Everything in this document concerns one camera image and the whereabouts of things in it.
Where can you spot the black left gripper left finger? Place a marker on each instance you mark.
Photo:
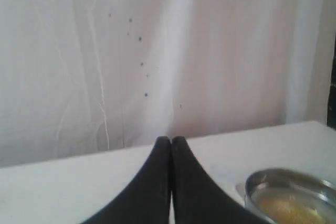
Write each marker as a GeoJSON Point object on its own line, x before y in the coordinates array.
{"type": "Point", "coordinates": [147, 197]}

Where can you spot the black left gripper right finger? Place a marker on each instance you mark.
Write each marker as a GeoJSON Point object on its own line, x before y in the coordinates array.
{"type": "Point", "coordinates": [196, 197]}

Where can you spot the round steel mesh sieve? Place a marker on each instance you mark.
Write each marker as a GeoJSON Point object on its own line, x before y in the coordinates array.
{"type": "Point", "coordinates": [283, 183]}

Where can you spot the yellow millet grains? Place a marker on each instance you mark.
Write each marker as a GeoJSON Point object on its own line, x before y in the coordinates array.
{"type": "Point", "coordinates": [289, 211]}

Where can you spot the white backdrop curtain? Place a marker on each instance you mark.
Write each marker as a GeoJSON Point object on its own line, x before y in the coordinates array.
{"type": "Point", "coordinates": [88, 76]}

